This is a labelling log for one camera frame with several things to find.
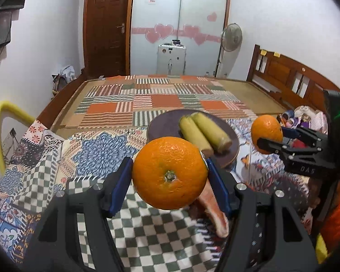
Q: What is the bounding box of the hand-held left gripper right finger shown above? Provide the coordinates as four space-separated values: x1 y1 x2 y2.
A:
205 156 319 272

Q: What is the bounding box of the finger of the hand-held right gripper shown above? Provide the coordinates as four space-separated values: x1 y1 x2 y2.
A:
280 126 327 148
256 137 296 159

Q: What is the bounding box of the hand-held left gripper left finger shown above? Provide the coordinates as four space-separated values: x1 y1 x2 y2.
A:
23 156 135 272

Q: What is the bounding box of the small orange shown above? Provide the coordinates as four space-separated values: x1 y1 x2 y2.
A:
251 115 284 155

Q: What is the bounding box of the large orange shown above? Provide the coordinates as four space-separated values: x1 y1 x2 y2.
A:
132 136 209 211

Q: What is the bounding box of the brown round plate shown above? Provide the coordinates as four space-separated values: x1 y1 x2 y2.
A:
146 109 240 168

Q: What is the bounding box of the pile of dolls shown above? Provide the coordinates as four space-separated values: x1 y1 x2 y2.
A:
277 105 329 136

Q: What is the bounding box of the blue floral checkered quilt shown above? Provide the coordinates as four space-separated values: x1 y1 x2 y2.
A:
0 117 313 272

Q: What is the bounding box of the yellow-green banana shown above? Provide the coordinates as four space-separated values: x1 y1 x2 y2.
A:
190 112 233 153
179 115 214 158

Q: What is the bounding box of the woven straw bed mat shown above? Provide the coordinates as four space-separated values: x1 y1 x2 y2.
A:
51 78 287 132

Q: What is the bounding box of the wooden headboard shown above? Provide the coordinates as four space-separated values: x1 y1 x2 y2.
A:
246 44 340 114

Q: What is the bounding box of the orange striped patchwork blanket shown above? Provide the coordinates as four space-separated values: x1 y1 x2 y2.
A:
74 75 258 128

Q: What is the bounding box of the standing fan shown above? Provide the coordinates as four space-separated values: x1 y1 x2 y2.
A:
215 23 243 78

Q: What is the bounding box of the pile of clothes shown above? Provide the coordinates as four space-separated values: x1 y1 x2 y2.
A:
51 65 78 92

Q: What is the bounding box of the white appliance by door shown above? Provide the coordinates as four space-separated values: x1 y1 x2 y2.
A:
156 40 187 75

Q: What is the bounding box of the brown wooden door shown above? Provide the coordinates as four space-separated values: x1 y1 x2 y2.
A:
83 0 131 78

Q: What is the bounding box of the frosted glass wardrobe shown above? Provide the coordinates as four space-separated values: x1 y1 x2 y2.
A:
129 0 232 78

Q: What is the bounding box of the wooden bed frame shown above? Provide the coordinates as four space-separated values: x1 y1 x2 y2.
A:
35 68 289 131

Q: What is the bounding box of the yellow tube frame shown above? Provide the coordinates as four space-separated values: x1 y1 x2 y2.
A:
0 101 36 175

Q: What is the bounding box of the wall-mounted television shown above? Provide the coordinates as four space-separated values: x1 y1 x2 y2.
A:
0 0 32 51

